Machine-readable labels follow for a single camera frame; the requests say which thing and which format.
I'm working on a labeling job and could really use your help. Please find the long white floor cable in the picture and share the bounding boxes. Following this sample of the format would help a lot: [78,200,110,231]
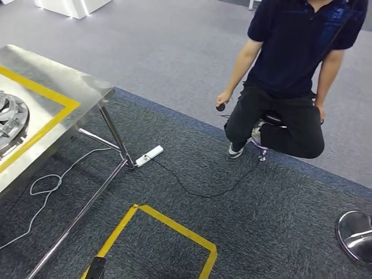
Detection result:
[0,147,112,251]

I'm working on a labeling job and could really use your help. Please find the white power strip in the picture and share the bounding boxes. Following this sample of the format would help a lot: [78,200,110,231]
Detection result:
[134,145,164,168]

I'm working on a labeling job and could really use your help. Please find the stainless steel workbench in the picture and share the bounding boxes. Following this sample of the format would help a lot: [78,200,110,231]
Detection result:
[0,44,136,279]

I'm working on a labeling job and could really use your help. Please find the yellow tape outline on workbench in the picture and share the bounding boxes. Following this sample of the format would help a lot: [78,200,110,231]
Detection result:
[0,65,81,174]

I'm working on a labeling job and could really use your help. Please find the crinkled yellow floor tape outline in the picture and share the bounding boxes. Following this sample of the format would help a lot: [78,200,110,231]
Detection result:
[80,204,218,279]

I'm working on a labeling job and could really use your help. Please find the chrome stanchion with round base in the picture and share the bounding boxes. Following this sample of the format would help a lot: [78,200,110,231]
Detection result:
[336,210,372,266]

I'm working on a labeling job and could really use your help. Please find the white lit display blocks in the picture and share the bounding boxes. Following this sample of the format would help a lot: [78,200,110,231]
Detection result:
[34,0,112,20]

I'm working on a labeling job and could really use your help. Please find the person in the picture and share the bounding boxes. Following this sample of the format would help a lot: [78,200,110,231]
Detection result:
[215,0,369,160]

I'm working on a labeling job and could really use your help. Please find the black floor cable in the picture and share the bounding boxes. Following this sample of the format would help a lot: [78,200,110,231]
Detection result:
[145,153,260,199]

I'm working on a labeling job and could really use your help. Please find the grey plastic wheel hubcap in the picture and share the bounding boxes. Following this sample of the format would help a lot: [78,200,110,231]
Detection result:
[0,90,30,155]

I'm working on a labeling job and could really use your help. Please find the black stool with chrome base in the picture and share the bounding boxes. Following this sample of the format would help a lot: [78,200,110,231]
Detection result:
[250,109,324,163]

